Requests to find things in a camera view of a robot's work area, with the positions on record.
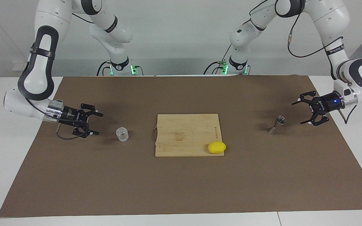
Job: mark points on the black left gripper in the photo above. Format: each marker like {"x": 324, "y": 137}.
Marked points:
{"x": 330, "y": 103}

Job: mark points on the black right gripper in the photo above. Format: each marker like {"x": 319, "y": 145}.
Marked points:
{"x": 72, "y": 116}

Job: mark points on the clear glass cup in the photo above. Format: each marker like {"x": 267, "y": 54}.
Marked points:
{"x": 122, "y": 134}

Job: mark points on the steel jigger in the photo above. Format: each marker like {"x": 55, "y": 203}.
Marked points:
{"x": 274, "y": 128}

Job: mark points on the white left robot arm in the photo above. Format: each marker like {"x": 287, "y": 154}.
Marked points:
{"x": 328, "y": 18}

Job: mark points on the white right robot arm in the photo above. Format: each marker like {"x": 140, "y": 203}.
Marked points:
{"x": 38, "y": 72}

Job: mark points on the bamboo cutting board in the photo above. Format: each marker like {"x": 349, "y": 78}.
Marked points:
{"x": 187, "y": 135}

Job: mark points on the yellow lemon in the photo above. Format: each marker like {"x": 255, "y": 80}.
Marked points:
{"x": 216, "y": 147}

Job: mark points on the brown table mat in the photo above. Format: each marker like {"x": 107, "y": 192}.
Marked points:
{"x": 181, "y": 188}

